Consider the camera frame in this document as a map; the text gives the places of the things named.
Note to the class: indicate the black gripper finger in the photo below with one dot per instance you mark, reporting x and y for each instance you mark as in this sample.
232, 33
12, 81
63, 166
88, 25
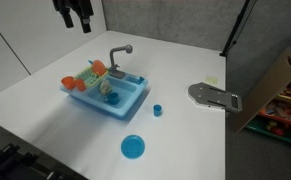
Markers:
86, 16
65, 11

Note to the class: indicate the cream toy bottle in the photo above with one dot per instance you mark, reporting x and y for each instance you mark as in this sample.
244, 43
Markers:
104, 86

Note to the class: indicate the blue toy sink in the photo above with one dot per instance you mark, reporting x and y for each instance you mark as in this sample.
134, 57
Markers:
131, 96

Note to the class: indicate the round blue plate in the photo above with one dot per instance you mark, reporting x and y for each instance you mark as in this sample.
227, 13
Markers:
132, 147

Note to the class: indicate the grey metal mounting plate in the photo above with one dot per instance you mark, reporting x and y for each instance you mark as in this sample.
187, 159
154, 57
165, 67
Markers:
215, 97

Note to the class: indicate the grey toy faucet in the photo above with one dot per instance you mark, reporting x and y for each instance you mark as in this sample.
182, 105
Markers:
113, 58

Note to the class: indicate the orange toy bowl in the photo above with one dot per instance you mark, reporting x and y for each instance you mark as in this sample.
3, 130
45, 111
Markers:
99, 67

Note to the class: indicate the yellow green dish rack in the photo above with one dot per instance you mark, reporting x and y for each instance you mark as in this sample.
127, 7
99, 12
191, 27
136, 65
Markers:
88, 76

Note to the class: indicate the small blue cup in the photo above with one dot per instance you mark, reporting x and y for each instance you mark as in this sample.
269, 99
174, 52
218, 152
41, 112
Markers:
157, 110

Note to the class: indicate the black vertical pole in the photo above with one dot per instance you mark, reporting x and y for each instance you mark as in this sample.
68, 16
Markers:
235, 28

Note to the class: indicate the black equipment rack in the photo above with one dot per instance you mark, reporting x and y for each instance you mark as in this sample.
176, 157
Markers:
5, 161

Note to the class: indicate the wooden toy shelf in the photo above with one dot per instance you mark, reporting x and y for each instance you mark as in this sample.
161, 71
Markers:
268, 86

